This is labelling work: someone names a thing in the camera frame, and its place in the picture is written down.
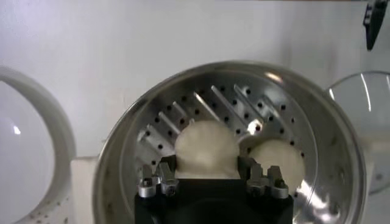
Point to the steel steamer basket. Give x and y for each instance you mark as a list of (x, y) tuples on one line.
[(335, 137)]

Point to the white steamed baozi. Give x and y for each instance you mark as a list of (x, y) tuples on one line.
[(207, 146), (280, 161)]

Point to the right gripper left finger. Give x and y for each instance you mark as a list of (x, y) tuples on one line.
[(166, 179)]

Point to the round glass pot lid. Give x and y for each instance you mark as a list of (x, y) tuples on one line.
[(377, 106)]

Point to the white round plate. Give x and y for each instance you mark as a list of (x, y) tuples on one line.
[(24, 152)]

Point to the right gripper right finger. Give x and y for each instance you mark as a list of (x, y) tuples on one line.
[(256, 179)]

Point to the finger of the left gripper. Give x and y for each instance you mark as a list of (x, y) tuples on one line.
[(374, 24)]

